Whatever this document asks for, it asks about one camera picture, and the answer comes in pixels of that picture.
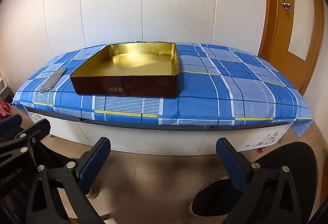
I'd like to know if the dark red gold-lined box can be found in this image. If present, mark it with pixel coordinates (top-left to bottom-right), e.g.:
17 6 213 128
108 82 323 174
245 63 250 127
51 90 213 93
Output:
70 43 180 98

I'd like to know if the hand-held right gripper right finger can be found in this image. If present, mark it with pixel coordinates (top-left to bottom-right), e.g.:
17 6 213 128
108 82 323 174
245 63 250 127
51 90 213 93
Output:
216 138 308 224

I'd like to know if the grey smartphone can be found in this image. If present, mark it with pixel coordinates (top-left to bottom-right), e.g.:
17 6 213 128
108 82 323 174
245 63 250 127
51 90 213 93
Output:
39 68 66 92

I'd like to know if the wooden door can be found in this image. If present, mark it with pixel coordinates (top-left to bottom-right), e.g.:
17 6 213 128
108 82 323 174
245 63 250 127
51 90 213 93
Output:
257 0 326 96

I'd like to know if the white cabinet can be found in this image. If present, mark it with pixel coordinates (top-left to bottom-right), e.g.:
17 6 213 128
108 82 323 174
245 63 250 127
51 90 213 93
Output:
22 106 293 156

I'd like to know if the blue plaid cloth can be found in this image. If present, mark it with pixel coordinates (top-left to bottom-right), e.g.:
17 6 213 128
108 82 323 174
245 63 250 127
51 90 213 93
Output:
11 41 313 137

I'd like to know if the person's right leg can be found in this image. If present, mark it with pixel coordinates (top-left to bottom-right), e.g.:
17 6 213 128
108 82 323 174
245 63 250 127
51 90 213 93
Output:
190 142 317 217

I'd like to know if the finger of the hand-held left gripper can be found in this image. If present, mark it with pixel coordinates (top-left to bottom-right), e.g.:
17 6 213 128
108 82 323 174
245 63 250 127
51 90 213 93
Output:
0 119 51 163
0 114 23 135

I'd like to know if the red cloth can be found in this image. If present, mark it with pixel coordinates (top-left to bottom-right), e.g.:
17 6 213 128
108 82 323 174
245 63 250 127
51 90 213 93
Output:
0 100 13 117

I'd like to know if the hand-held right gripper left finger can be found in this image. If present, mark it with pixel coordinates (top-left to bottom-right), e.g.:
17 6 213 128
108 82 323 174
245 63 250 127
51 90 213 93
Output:
26 137 111 224

